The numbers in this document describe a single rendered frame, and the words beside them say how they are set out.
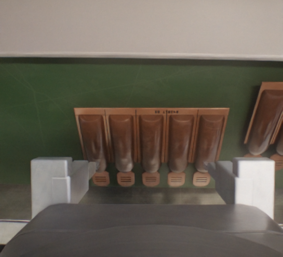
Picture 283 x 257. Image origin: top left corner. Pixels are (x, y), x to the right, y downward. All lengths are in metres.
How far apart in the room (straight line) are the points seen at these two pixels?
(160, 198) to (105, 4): 0.18
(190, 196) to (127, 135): 0.11
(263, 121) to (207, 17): 0.08
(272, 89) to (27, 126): 0.18
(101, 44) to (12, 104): 0.09
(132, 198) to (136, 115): 0.11
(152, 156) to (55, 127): 0.08
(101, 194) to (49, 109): 0.11
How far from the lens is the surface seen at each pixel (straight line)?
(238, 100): 0.27
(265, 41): 0.25
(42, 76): 0.26
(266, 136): 0.28
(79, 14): 0.26
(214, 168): 0.16
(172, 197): 0.35
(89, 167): 0.16
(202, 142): 0.27
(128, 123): 0.26
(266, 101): 0.25
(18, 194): 0.36
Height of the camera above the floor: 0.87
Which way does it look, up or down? 44 degrees down
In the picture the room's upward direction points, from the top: 176 degrees counter-clockwise
